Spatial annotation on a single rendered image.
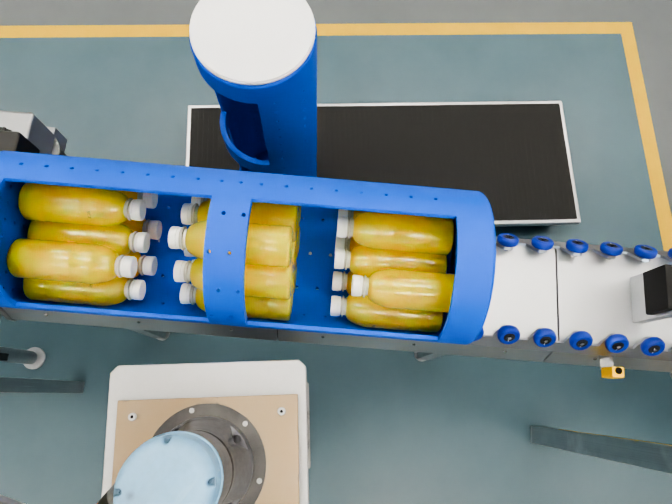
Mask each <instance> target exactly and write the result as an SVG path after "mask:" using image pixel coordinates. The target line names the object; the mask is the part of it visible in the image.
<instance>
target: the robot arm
mask: <svg viewBox="0 0 672 504"><path fill-rule="evenodd" d="M253 469H254V460H253V453H252V449H251V447H250V444H249V442H248V440H247V438H246V437H245V435H244V434H243V432H242V431H241V430H240V429H239V428H238V427H237V426H235V425H234V424H233V423H231V422H229V421H227V420H225V419H222V418H219V417H213V416H203V417H196V418H192V419H189V420H186V421H184V422H182V423H181V424H179V425H177V426H176V427H175V428H173V429H172V430H171V431H170V432H167V433H163V434H160V435H157V436H155V437H153V438H151V439H149V440H147V441H146V442H144V443H143V444H142V445H140V446H139V447H138V448H137V449H136V450H135V451H134V452H133V453H132V454H131V455H130V456H129V457H128V458H127V459H126V461H125V462H124V464H123V465H122V467H121V469H120V471H119V473H118V475H117V478H116V481H115V483H114V484H113V485H112V486H111V488H110V489H109V490H108V491H107V492H106V493H105V494H104V496H103V497H102V498H101V499H100V500H99V501H98V502H97V504H238V503H239V502H240V501H241V500H242V499H243V497H244V496H245V494H246V492H247V490H248V488H249V486H250V483H251V480H252V476H253ZM0 504H25V503H22V502H19V501H17V500H14V499H11V498H8V497H6V496H3V495H0Z"/></svg>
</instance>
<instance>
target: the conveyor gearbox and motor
mask: <svg viewBox="0 0 672 504"><path fill-rule="evenodd" d="M0 127H6V128H7V129H10V130H12V131H13V132H14V131H18V132H20V133H21V134H22V135H23V136H25V137H26V138H27V139H28V140H29V141H30V142H31V143H32V144H34V145H35V146H36V147H37V148H38V149H39V150H40V153H39V154H49V155H61V156H67V155H66V154H65V153H64V152H65V148H66V143H67V139H66V138H65V137H64V136H63V135H62V134H61V133H60V132H59V131H58V130H57V129H56V128H55V127H46V126H45V125H44V124H43V123H42V122H41V121H40V120H39V119H38V118H37V117H36V116H35V115H34V114H33V113H32V112H29V113H24V112H13V111H1V110H0Z"/></svg>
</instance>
